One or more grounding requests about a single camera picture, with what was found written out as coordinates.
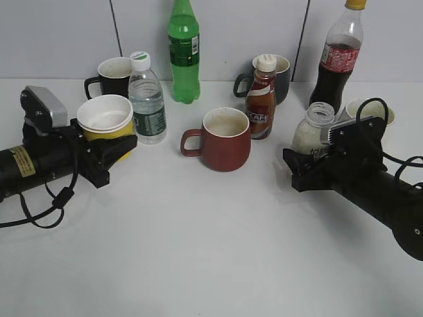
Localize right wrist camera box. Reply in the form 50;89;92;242
319;116;385;145

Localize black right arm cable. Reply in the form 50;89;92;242
355;96;423;192

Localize clear water bottle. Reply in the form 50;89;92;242
128;51;167;145

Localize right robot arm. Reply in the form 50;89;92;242
282;117;422;260

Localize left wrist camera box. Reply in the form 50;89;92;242
20;85;68;137

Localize yellow paper cup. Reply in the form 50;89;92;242
77;94;135;141

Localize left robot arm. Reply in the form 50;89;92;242
1;118;137;199

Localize brown coffee drink bottle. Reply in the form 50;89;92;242
246;53;277;140

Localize dark grey mug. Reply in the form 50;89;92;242
233;54;291;105

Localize red ceramic mug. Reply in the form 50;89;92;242
180;107;251;172

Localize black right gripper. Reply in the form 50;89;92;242
282;124;387;192

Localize white ceramic mug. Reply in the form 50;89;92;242
338;98;395;126

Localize black ceramic mug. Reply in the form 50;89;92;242
84;57;132;100

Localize cola bottle yellow cap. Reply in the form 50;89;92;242
309;0;366;113

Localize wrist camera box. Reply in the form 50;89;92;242
20;85;68;137
319;116;385;145

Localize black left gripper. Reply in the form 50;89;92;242
70;118;137;189

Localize white milk bottle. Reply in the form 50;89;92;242
291;102;335;160

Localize green soda bottle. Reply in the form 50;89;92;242
168;0;200;104

